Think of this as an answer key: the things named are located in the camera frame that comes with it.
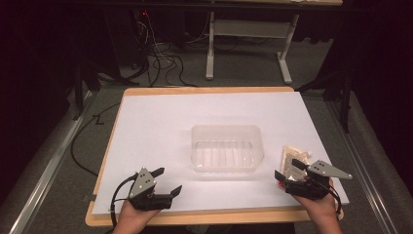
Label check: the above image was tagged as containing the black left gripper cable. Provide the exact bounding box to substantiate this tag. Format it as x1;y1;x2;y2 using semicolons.
109;173;139;228

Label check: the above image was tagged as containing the white metal desk frame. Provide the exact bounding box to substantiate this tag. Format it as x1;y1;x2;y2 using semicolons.
205;0;344;86

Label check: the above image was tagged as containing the bundle of cables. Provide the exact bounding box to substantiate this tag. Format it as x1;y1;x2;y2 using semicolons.
134;9;212;88

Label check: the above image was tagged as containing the clear plastic container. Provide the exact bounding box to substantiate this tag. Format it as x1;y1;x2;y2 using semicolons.
190;124;265;174

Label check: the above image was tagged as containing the white paper-covered wooden board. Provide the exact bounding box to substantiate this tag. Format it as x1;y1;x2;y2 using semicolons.
85;86;345;228

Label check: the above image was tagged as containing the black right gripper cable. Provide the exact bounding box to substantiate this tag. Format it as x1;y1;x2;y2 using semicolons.
315;178;343;217

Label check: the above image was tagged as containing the beige plastic packet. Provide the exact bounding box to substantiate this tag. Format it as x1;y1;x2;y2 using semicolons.
277;144;314;188

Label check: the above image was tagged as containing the grey metal floor rail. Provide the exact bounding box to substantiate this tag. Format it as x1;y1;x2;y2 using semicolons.
9;90;95;234
325;99;401;234

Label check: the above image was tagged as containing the person's left hand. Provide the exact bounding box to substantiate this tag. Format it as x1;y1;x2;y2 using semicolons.
111;199;161;234

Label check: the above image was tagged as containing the dark equipment box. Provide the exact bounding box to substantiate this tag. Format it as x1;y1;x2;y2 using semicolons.
105;8;151;67

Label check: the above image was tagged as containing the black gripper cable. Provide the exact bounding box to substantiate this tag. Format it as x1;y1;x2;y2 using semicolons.
109;173;139;228
315;178;343;217

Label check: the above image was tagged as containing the black metal stand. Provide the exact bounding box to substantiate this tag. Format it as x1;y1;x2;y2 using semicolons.
294;69;355;134
71;59;102;122

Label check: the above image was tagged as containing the person's right hand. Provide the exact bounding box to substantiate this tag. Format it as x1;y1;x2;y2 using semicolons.
293;177;344;234

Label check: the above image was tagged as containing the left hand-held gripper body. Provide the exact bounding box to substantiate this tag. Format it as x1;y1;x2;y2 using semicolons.
128;167;173;212

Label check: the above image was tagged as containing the white board sheet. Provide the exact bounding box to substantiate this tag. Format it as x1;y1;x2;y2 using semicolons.
92;91;351;215

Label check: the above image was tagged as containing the long black floor cable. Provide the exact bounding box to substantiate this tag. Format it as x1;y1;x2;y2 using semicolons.
70;101;122;177

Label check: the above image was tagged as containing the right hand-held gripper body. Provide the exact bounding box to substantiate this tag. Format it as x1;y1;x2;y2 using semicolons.
284;159;354;201

